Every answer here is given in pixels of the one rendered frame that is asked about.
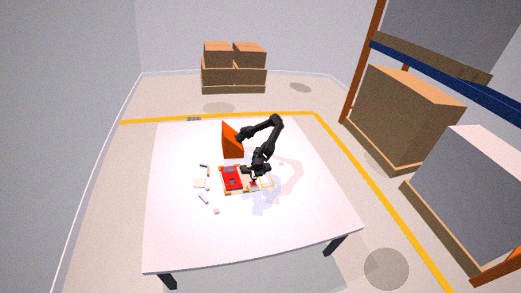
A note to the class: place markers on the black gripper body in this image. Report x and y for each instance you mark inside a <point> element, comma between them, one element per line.
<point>247,170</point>

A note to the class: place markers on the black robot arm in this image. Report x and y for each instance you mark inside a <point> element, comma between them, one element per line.
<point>268,147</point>

